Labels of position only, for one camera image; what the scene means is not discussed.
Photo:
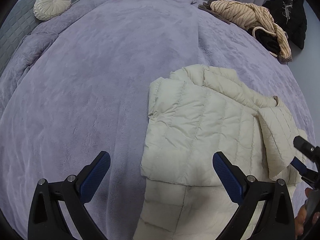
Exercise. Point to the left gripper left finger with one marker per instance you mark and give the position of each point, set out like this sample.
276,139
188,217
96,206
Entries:
90,177

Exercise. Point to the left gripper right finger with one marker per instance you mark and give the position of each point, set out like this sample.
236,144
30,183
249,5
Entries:
232,178

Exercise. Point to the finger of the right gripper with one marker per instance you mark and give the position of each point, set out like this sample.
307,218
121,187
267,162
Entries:
303,146
299,166

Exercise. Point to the cream quilted down jacket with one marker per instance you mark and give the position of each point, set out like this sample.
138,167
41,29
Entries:
194,113

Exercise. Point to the purple plush bed blanket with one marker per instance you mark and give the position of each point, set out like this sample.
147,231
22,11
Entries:
79,84

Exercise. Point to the striped beige garment pile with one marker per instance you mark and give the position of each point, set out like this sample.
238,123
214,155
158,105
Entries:
256,20

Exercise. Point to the black clothes pile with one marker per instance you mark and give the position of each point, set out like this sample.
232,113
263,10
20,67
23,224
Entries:
290,16

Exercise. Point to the grey quilted headboard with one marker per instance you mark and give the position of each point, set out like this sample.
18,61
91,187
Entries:
19,23

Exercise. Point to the round cream pleated cushion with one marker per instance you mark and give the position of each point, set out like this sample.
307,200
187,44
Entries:
45,10

